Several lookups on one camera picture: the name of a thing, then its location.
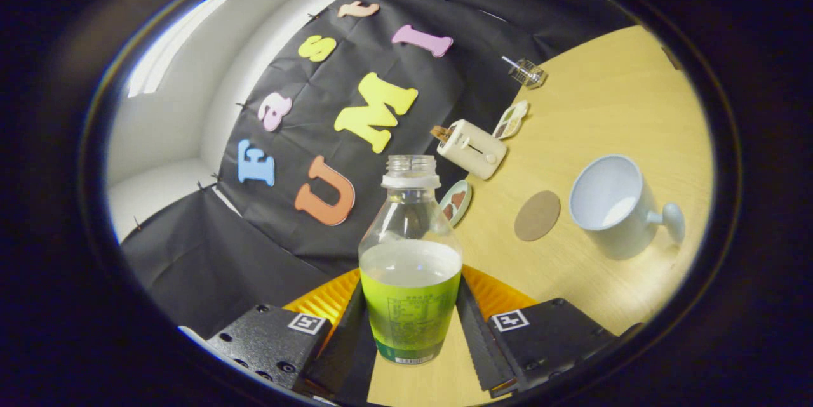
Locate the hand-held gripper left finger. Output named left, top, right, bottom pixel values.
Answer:
left=206, top=267, right=379, bottom=404

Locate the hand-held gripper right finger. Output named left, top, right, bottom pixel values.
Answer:
left=454, top=265, right=620, bottom=398

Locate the green label juice bottle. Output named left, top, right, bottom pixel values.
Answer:
left=358, top=154, right=464, bottom=366

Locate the round brown coaster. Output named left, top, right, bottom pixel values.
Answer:
left=514, top=190, right=562, bottom=243

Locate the pale blue cup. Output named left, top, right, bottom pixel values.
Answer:
left=568, top=154, right=686, bottom=261

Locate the pale green plate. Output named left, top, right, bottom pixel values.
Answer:
left=439, top=179, right=473, bottom=227

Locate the cream toaster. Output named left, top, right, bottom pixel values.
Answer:
left=436, top=119, right=508, bottom=180

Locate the white divided food tray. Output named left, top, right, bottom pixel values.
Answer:
left=492, top=100, right=530, bottom=140

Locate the clear glass holder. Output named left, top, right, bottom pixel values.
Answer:
left=518, top=58, right=548, bottom=90

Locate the wooden table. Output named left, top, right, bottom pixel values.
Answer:
left=367, top=25, right=715, bottom=407

